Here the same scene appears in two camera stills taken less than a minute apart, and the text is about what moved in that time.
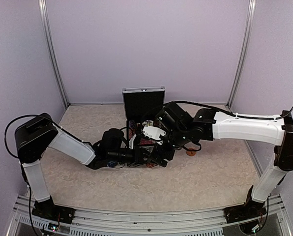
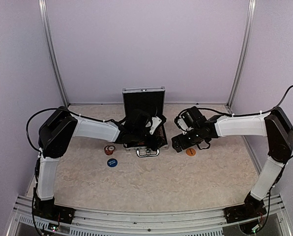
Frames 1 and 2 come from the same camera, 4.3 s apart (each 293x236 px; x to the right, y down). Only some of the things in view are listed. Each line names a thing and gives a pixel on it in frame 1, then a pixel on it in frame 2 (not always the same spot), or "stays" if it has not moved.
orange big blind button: x=190 y=153 stays
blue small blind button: x=111 y=163 stays
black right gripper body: x=168 y=154 -> x=194 y=138
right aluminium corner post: x=250 y=23 stays
